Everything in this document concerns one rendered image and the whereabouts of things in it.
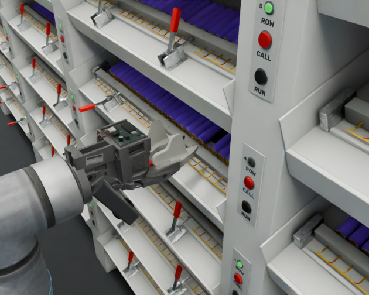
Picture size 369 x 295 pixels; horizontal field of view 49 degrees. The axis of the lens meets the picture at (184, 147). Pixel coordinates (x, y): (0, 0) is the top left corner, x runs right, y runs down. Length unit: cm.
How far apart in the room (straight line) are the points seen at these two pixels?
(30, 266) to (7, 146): 177
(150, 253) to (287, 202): 64
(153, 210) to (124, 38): 40
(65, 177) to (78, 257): 108
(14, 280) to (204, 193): 32
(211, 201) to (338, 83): 30
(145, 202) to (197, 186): 29
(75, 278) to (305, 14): 131
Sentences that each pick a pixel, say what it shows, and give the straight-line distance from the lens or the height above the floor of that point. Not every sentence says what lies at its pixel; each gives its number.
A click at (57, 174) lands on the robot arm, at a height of 86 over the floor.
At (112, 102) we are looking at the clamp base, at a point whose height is 75.
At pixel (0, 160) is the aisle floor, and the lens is 225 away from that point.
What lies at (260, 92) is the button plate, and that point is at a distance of 49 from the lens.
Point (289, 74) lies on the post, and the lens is 45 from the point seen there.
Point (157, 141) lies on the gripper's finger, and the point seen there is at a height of 82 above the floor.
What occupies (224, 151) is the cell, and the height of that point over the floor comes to 78.
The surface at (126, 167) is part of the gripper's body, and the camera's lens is 60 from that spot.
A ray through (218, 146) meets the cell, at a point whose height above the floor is 78.
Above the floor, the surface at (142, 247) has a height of 34.
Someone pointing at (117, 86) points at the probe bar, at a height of 77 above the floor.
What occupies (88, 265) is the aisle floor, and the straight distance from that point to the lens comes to 160.
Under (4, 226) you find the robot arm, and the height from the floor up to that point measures 83.
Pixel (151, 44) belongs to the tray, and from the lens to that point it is 76.
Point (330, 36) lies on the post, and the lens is 47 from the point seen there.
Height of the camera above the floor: 119
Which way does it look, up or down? 34 degrees down
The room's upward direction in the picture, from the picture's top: straight up
